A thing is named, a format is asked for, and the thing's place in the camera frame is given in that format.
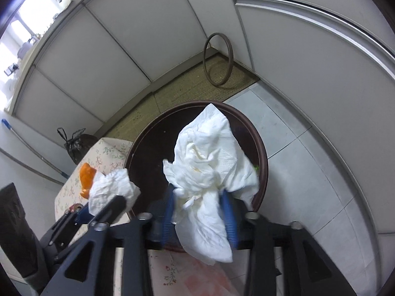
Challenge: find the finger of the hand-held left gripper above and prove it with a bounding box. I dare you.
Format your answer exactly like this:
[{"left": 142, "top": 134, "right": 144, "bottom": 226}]
[
  {"left": 88, "top": 195, "right": 128, "bottom": 226},
  {"left": 40, "top": 203, "right": 93, "bottom": 264}
]

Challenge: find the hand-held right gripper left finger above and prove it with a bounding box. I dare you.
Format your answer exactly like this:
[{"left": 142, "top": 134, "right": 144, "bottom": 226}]
[{"left": 40, "top": 188, "right": 179, "bottom": 296}]

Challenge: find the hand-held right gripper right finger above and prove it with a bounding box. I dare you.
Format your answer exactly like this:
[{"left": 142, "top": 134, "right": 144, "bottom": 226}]
[{"left": 219, "top": 189, "right": 358, "bottom": 296}]

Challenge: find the small white tissue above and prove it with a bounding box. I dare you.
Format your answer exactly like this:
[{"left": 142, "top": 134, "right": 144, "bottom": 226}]
[{"left": 88, "top": 169, "right": 142, "bottom": 216}]

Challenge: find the large white tissue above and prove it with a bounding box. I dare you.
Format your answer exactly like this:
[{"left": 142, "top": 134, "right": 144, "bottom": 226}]
[{"left": 163, "top": 103, "right": 260, "bottom": 266}]

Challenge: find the brown plastic bucket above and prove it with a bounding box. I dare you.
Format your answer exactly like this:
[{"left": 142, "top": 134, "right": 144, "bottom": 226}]
[{"left": 124, "top": 100, "right": 268, "bottom": 253}]

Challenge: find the orange plastic bag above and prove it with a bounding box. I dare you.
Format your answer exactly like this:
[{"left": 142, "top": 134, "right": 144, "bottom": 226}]
[{"left": 79, "top": 163, "right": 97, "bottom": 199}]

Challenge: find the table with floral cloth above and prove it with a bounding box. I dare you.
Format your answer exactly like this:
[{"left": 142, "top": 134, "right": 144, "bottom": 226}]
[{"left": 55, "top": 137, "right": 235, "bottom": 296}]

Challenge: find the black garbage bag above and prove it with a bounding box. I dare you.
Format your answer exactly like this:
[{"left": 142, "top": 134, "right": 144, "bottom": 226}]
[{"left": 56, "top": 127, "right": 99, "bottom": 165}]

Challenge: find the white kitchen cabinet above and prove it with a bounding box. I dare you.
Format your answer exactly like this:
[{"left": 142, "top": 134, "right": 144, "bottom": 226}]
[{"left": 4, "top": 0, "right": 395, "bottom": 235}]

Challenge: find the lilac jug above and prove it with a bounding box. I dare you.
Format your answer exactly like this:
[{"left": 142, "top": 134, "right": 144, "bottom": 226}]
[{"left": 17, "top": 37, "right": 34, "bottom": 59}]

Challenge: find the blue-tipped mop handle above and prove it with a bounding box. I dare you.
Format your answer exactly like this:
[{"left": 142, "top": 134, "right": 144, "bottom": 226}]
[{"left": 1, "top": 119, "right": 70, "bottom": 178}]

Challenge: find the brown ring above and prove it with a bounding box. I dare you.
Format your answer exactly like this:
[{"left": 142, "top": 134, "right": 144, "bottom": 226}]
[{"left": 203, "top": 32, "right": 234, "bottom": 87}]

